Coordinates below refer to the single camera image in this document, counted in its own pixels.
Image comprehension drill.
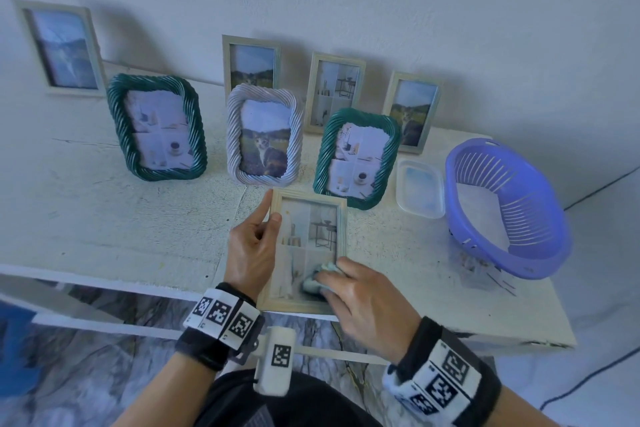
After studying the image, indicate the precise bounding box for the person's right hand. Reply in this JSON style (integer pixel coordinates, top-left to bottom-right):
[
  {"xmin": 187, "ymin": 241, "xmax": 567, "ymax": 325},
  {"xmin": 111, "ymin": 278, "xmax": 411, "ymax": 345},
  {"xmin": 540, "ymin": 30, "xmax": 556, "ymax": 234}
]
[{"xmin": 316, "ymin": 257, "xmax": 422, "ymax": 363}]

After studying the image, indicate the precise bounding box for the person's left hand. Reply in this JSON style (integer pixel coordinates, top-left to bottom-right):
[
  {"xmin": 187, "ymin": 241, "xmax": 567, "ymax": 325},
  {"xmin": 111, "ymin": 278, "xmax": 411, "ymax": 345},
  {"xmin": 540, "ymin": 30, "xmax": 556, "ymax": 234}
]
[{"xmin": 223, "ymin": 190, "xmax": 284, "ymax": 301}]

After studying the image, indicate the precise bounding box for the light green cleaning cloth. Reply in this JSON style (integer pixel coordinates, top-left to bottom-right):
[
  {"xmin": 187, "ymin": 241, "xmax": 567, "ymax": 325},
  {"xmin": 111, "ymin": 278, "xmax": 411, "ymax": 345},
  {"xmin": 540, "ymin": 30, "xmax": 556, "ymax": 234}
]
[{"xmin": 301, "ymin": 263, "xmax": 346, "ymax": 298}]

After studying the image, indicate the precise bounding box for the wooden frame with interior photo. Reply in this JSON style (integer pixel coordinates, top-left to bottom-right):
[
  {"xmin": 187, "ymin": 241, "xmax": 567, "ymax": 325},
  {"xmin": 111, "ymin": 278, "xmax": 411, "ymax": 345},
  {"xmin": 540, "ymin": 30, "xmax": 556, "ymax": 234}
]
[
  {"xmin": 304, "ymin": 52, "xmax": 367, "ymax": 135},
  {"xmin": 256, "ymin": 189, "xmax": 348, "ymax": 316}
]

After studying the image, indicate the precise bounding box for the person's right forearm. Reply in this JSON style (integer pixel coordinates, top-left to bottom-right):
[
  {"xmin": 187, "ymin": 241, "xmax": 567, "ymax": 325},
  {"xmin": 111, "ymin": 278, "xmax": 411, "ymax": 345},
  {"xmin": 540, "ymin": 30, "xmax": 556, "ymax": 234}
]
[{"xmin": 477, "ymin": 384, "xmax": 563, "ymax": 427}]

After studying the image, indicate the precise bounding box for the person's left forearm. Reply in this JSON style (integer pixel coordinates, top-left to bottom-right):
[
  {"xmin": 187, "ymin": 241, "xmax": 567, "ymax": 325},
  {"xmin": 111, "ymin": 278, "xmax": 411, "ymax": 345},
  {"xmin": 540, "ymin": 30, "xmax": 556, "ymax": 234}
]
[{"xmin": 112, "ymin": 352, "xmax": 221, "ymax": 427}]

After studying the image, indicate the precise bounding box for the person's black clothing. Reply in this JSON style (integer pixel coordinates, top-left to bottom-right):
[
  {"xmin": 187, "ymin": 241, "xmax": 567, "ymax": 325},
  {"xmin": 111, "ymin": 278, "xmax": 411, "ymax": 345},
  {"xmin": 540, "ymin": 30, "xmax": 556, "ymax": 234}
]
[{"xmin": 192, "ymin": 369, "xmax": 386, "ymax": 427}]

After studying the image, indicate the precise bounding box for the black left wristband with markers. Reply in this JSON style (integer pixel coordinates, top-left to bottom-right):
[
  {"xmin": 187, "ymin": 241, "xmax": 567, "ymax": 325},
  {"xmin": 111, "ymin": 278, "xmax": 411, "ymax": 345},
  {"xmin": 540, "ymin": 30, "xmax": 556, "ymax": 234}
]
[{"xmin": 175, "ymin": 283, "xmax": 265, "ymax": 372}]

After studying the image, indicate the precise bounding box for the black wristband with markers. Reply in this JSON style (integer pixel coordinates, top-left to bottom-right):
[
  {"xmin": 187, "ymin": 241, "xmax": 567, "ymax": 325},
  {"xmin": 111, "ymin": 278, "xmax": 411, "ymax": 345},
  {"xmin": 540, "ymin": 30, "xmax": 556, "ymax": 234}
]
[
  {"xmin": 175, "ymin": 283, "xmax": 265, "ymax": 372},
  {"xmin": 382, "ymin": 317, "xmax": 502, "ymax": 427}
]

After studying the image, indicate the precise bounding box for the black right wristband with markers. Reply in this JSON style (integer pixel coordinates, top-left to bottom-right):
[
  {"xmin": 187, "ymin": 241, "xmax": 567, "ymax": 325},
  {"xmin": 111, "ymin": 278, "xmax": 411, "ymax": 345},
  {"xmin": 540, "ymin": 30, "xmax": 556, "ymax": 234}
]
[{"xmin": 382, "ymin": 317, "xmax": 502, "ymax": 427}]

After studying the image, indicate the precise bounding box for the clear plastic container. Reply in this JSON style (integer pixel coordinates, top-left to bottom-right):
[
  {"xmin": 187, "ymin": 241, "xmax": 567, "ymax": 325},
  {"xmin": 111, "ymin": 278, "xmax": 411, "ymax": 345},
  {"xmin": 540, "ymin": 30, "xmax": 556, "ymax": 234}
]
[{"xmin": 396, "ymin": 160, "xmax": 446, "ymax": 220}]

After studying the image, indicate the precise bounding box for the white table crossbar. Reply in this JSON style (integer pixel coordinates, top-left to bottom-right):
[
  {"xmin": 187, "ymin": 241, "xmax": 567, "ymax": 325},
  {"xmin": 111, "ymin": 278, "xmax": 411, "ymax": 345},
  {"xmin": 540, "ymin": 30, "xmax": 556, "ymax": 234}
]
[{"xmin": 30, "ymin": 314, "xmax": 391, "ymax": 366}]

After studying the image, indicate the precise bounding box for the purple plastic colander basket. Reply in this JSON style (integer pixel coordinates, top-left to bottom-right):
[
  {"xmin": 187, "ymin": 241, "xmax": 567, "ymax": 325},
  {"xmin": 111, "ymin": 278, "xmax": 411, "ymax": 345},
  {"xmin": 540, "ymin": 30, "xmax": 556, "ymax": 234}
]
[{"xmin": 445, "ymin": 138, "xmax": 573, "ymax": 281}]

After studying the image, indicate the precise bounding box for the blue object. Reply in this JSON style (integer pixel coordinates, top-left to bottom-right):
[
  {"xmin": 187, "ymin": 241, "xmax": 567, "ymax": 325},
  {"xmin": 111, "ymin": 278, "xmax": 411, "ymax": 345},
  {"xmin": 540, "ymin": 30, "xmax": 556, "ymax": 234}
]
[{"xmin": 0, "ymin": 302, "xmax": 41, "ymax": 397}]

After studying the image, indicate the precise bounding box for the white rope frame, cat photo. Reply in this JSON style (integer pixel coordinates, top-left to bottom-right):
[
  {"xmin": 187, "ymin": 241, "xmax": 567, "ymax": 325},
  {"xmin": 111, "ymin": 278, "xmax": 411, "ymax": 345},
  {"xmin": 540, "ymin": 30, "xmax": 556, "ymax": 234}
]
[{"xmin": 226, "ymin": 83, "xmax": 304, "ymax": 187}]

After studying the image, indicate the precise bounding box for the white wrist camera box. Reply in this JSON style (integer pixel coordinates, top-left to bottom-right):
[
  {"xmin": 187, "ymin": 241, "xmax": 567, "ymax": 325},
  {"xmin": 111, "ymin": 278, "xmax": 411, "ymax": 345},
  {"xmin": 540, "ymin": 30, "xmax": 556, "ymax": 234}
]
[{"xmin": 253, "ymin": 327, "xmax": 297, "ymax": 396}]

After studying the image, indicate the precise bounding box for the green rope picture frame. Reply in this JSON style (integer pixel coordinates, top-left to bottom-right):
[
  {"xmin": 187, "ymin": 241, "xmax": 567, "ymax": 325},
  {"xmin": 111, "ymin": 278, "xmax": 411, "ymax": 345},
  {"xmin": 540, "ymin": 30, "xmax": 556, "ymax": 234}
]
[
  {"xmin": 313, "ymin": 108, "xmax": 402, "ymax": 211},
  {"xmin": 106, "ymin": 73, "xmax": 208, "ymax": 182}
]

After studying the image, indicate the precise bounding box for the wooden frame with landscape photo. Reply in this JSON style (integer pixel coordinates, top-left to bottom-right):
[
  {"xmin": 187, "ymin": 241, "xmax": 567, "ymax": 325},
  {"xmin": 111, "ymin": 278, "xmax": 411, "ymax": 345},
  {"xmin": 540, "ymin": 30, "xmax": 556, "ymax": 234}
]
[{"xmin": 222, "ymin": 35, "xmax": 282, "ymax": 97}]

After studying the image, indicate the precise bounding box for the wooden frame with cat photo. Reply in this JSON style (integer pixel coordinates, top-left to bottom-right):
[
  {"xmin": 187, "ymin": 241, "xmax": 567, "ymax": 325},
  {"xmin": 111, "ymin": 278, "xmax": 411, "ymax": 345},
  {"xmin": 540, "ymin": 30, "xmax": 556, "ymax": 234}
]
[{"xmin": 382, "ymin": 71, "xmax": 443, "ymax": 154}]

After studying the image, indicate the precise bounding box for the cream frame with mountain photo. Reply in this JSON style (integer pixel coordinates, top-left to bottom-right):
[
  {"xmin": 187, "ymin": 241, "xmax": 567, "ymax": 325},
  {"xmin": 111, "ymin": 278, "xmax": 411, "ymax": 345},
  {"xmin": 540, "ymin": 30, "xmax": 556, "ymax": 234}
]
[{"xmin": 11, "ymin": 0, "xmax": 107, "ymax": 98}]

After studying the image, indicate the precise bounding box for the black floor cable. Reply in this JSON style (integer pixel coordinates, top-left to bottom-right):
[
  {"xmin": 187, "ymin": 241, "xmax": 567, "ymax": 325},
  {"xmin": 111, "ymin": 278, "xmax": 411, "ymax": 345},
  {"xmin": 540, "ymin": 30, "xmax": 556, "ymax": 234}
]
[{"xmin": 540, "ymin": 347, "xmax": 640, "ymax": 412}]

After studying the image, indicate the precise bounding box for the black wall cable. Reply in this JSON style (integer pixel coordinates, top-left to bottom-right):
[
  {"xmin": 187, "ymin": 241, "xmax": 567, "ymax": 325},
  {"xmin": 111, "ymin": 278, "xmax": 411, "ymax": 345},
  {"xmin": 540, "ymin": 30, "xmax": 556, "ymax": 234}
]
[{"xmin": 564, "ymin": 166, "xmax": 640, "ymax": 212}]

